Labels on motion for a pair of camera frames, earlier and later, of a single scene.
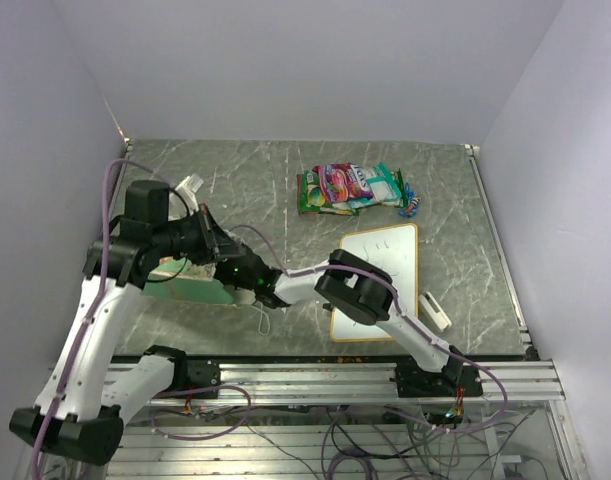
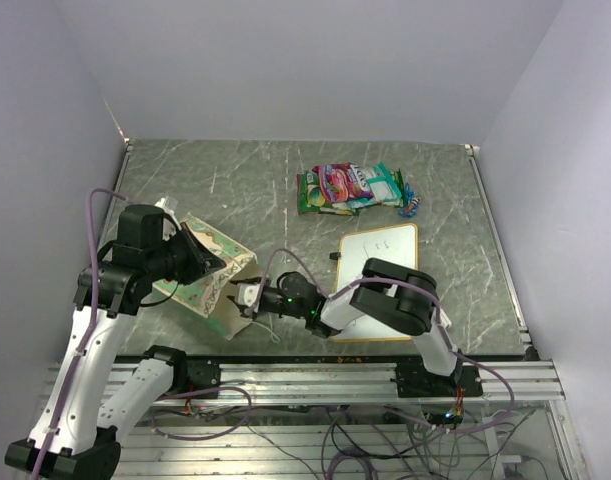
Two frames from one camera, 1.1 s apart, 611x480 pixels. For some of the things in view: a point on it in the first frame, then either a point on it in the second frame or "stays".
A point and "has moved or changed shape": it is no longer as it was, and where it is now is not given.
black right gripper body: x=226 y=274 to x=275 y=303
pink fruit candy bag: x=342 y=183 stays
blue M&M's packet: x=411 y=203 stays
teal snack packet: x=383 y=186 stays
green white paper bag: x=182 y=280 has moved or changed shape
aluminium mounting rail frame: x=341 y=420 stays
